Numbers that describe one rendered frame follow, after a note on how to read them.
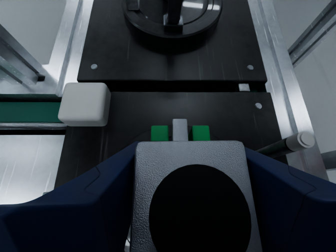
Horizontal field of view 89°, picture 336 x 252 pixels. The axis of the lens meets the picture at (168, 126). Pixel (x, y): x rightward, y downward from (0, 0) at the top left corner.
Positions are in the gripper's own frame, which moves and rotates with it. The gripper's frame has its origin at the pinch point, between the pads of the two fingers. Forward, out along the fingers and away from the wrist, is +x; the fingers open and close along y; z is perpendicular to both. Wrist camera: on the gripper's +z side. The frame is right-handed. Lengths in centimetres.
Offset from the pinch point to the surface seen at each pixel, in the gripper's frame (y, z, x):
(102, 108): 7.5, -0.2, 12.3
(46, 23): 28, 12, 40
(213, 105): -4.7, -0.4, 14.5
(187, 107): -1.6, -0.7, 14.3
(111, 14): 8.9, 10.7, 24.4
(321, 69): -31.9, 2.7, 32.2
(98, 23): 10.5, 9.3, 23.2
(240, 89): -8.5, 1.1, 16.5
